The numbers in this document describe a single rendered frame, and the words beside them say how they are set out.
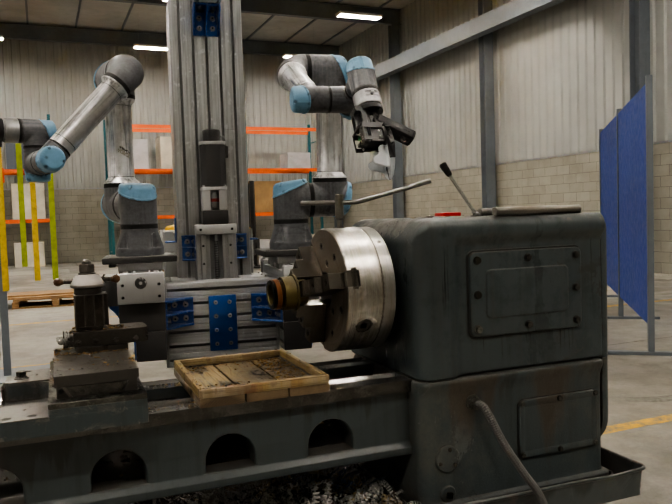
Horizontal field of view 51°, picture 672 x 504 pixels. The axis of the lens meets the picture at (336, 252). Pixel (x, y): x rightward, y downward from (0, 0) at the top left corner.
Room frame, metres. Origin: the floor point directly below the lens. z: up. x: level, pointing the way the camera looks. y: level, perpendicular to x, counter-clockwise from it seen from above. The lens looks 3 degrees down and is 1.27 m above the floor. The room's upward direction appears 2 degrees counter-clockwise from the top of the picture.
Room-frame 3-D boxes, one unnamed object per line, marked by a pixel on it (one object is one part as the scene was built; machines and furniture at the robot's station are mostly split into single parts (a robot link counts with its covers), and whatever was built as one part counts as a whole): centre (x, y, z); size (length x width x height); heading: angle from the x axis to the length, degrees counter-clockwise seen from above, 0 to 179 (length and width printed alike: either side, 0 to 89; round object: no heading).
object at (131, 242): (2.24, 0.63, 1.21); 0.15 x 0.15 x 0.10
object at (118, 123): (2.35, 0.71, 1.54); 0.15 x 0.12 x 0.55; 37
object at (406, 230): (1.96, -0.38, 1.06); 0.59 x 0.48 x 0.39; 112
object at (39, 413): (1.55, 0.61, 0.90); 0.47 x 0.30 x 0.06; 22
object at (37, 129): (2.19, 0.92, 1.56); 0.11 x 0.08 x 0.09; 126
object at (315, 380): (1.70, 0.23, 0.89); 0.36 x 0.30 x 0.04; 22
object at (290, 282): (1.74, 0.12, 1.08); 0.09 x 0.09 x 0.09; 22
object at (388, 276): (1.81, -0.07, 1.08); 0.31 x 0.03 x 0.31; 22
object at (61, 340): (1.65, 0.56, 0.99); 0.20 x 0.10 x 0.05; 112
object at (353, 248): (1.79, -0.01, 1.08); 0.32 x 0.09 x 0.32; 22
